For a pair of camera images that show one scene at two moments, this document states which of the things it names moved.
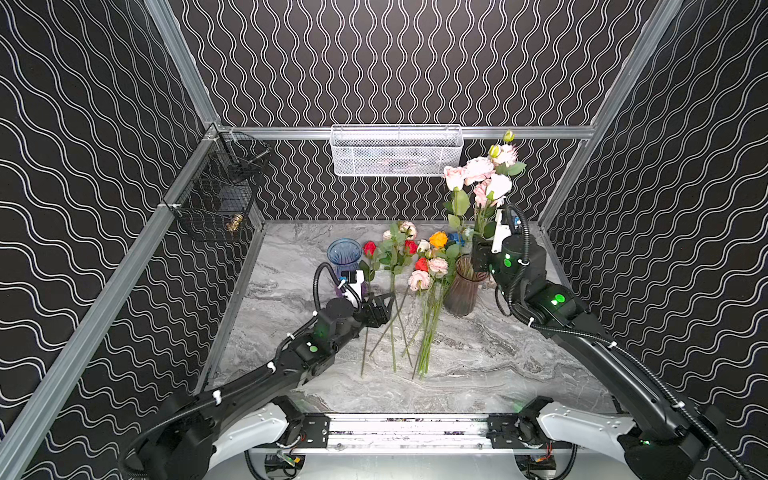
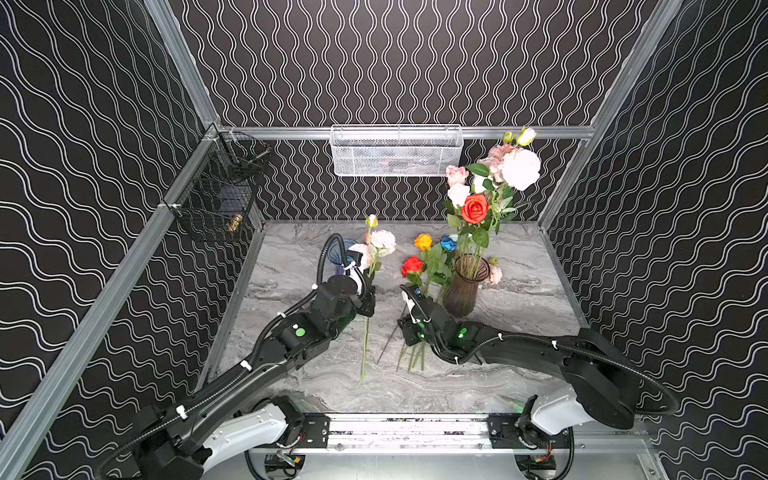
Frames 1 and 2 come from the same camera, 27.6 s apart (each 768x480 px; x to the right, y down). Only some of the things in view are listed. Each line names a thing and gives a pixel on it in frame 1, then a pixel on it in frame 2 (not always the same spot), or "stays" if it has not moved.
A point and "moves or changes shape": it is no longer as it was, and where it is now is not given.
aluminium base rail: x=411 y=433 stays
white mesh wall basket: x=395 y=150 stays
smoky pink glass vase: x=461 y=287 stays
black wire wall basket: x=211 y=201 stays
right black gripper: x=483 y=258 to x=409 y=322
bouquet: x=479 y=187 moves or changes shape
